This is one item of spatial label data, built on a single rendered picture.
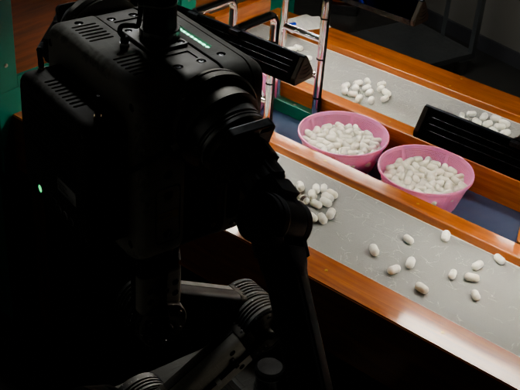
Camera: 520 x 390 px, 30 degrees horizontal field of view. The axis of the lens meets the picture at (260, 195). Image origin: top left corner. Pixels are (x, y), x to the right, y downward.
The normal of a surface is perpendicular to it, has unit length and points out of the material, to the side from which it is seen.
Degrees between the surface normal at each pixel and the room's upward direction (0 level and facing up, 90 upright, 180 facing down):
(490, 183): 90
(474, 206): 0
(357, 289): 0
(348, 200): 0
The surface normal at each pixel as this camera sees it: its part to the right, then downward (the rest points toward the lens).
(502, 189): -0.64, 0.38
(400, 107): 0.07, -0.84
